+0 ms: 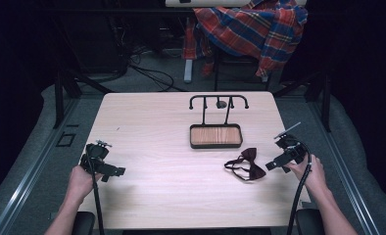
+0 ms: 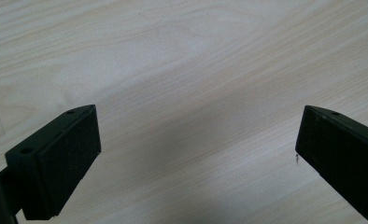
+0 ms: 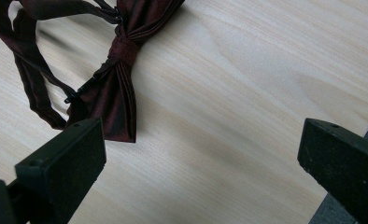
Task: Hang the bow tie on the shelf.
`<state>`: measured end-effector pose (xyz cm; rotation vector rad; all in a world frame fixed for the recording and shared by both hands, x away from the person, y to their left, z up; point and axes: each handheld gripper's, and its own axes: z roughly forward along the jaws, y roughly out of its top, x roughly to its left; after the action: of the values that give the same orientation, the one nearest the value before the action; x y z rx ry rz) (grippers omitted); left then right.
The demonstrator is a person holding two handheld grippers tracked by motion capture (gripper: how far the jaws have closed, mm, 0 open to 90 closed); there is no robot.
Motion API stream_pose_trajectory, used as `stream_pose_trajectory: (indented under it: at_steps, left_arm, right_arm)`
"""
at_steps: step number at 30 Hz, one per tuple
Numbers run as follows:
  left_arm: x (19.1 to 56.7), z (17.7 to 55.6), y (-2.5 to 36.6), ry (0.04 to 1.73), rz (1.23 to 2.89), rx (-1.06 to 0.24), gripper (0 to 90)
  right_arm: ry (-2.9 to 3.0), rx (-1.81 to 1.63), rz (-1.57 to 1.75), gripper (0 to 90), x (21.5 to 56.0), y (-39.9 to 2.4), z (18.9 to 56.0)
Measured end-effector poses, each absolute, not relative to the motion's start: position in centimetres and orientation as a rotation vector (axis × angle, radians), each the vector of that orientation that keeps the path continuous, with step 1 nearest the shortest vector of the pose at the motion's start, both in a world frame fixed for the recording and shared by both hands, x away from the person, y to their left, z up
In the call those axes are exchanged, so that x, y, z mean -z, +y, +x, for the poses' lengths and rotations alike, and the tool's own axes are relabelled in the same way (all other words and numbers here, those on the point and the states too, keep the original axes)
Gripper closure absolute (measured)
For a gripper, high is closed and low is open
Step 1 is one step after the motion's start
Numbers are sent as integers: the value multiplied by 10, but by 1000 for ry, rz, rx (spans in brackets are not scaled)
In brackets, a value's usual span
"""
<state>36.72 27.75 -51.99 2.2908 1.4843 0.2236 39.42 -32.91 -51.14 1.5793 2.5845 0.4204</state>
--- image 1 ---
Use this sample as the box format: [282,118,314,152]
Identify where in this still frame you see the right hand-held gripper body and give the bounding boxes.
[273,121,311,165]

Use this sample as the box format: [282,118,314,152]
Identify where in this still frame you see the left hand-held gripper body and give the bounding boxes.
[79,139,118,183]

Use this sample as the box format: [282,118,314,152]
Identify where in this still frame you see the dark red bow tie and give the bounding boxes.
[223,147,267,182]

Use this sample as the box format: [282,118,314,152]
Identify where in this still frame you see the person's left hand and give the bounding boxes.
[66,164,104,206]

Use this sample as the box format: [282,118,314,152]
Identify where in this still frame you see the person's right hand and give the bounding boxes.
[284,154,328,198]

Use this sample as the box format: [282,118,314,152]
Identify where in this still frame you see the black metal stand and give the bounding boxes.
[52,63,115,129]
[272,70,333,133]

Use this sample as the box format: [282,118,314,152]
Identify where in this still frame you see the black chair armrest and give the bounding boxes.
[72,211,96,235]
[294,208,325,235]

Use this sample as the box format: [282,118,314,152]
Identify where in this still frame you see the black rack with wooden tray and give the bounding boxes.
[188,94,250,150]

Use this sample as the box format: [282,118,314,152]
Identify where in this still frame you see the black chair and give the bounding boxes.
[212,45,272,92]

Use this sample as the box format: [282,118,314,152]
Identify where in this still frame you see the white table leg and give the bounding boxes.
[183,58,194,84]

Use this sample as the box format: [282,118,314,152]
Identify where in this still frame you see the red blue plaid shirt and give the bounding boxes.
[181,0,310,79]

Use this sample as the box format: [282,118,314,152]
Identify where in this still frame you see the white table top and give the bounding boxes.
[164,0,309,9]

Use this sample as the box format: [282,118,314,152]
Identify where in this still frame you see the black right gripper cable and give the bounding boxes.
[285,151,314,235]

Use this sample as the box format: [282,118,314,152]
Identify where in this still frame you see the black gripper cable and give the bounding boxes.
[285,151,314,235]
[85,148,106,235]

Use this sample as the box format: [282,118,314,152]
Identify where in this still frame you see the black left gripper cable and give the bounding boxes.
[85,148,106,235]

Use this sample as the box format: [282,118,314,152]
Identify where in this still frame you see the aluminium rail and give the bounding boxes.
[307,97,382,235]
[0,97,81,235]

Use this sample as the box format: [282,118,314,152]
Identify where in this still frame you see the black floor cables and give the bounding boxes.
[125,45,186,93]

